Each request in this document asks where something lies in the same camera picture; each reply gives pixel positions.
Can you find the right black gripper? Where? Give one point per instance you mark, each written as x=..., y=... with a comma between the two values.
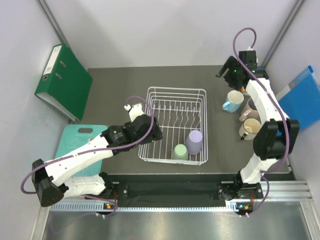
x=231, y=63

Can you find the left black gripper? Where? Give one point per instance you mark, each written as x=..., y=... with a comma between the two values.
x=155, y=135

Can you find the light blue mug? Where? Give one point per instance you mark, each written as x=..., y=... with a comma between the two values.
x=233, y=101

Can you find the clear pink glass mug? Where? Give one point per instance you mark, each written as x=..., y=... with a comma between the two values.
x=249, y=111

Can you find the purple cup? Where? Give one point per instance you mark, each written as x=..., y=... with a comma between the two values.
x=193, y=142

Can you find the cream ceramic mug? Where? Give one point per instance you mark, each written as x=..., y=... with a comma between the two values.
x=249, y=129

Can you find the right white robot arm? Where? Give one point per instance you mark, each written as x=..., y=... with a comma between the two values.
x=276, y=137

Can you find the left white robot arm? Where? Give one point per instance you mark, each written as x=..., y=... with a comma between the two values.
x=55, y=179

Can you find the green cup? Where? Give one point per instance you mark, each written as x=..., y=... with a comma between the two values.
x=180, y=152

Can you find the teal cutting board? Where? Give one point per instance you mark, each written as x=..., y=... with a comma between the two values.
x=75, y=136

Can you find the blue plastic folder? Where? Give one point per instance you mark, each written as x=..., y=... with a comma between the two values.
x=300, y=99

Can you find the green lever arch binder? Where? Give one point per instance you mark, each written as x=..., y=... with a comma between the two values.
x=65, y=84

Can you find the white wire dish rack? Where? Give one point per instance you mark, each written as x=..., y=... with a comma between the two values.
x=178, y=111

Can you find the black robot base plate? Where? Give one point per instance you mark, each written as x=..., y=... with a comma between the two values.
x=179, y=190

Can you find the grey slotted cable duct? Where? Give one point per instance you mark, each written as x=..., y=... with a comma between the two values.
x=98, y=206

